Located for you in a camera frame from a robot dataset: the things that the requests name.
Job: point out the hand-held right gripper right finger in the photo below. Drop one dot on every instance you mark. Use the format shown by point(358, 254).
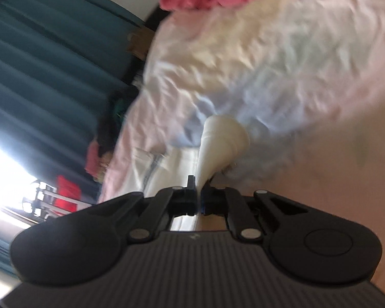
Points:
point(206, 202)

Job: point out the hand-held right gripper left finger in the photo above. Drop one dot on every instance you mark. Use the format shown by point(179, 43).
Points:
point(192, 200)

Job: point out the cream white pants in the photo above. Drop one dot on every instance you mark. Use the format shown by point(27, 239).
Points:
point(218, 144)

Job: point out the pink cloth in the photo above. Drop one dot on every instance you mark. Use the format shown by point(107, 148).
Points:
point(93, 160)

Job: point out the red garment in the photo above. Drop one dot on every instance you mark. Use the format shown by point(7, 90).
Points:
point(67, 192)

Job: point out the bed with pink sheet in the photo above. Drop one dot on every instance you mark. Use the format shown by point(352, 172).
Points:
point(292, 70)

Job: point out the brown cardboard box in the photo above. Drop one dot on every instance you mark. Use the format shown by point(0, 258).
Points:
point(140, 42)

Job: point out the window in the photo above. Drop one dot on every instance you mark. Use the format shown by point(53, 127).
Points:
point(6, 179)

